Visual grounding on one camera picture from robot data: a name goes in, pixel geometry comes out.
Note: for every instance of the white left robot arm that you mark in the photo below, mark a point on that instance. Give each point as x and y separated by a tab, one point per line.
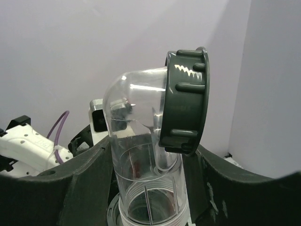
25	152

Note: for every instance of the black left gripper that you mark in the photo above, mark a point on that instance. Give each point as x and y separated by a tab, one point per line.
81	142

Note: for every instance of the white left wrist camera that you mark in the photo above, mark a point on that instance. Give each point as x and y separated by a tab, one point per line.
97	121

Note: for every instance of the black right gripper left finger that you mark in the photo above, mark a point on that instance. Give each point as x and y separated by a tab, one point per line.
72	194

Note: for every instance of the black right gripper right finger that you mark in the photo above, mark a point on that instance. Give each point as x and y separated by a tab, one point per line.
223	194

